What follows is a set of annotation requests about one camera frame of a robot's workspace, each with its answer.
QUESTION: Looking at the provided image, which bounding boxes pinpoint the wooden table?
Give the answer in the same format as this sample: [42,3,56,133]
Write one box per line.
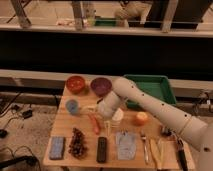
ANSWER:
[42,78,196,171]

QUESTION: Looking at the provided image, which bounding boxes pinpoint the black cables on floor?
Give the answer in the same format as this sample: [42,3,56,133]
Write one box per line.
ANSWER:
[0,91,43,171]

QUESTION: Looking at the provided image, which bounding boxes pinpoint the orange apple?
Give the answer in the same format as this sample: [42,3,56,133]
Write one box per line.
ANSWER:
[134,112,148,126]

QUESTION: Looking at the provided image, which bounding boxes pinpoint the black remote control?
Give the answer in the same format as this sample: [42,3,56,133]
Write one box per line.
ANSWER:
[96,137,107,163]

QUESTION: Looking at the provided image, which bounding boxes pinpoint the bunch of dark grapes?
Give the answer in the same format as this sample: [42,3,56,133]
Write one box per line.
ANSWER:
[69,128,87,159]

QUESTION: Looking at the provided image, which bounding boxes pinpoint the white paper cup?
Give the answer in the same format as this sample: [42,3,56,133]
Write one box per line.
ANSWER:
[111,109,124,127]

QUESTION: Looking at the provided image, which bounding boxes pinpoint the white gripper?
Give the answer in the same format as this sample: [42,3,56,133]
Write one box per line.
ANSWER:
[80,91,122,136]

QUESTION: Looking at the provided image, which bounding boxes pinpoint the red bowl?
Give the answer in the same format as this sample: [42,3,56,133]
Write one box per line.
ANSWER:
[66,75,86,94]

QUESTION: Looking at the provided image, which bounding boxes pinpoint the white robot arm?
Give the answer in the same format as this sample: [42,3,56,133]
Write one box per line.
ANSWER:
[96,77,213,171]

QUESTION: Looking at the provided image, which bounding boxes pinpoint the green plastic tray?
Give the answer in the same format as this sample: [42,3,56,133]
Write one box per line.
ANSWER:
[125,74,176,105]

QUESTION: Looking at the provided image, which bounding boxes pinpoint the black handled tool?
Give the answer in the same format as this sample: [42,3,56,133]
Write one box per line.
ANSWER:
[161,125,189,171]

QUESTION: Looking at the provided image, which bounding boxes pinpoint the red chili pepper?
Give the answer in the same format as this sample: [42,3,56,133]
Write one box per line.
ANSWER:
[88,114,100,135]

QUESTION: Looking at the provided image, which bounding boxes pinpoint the metal fork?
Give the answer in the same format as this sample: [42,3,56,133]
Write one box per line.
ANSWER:
[141,133,149,165]

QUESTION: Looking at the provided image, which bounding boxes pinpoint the blue sponge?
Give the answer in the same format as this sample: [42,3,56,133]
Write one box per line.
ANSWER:
[49,137,65,160]

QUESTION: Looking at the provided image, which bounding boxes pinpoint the light blue cloth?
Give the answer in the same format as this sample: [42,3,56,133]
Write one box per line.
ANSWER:
[115,131,136,160]

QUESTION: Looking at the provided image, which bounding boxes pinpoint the purple bowl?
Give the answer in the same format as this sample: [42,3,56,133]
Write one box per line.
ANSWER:
[90,77,112,97]

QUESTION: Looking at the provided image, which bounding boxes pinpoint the blue cup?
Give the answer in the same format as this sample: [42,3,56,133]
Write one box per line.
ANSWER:
[65,99,79,115]

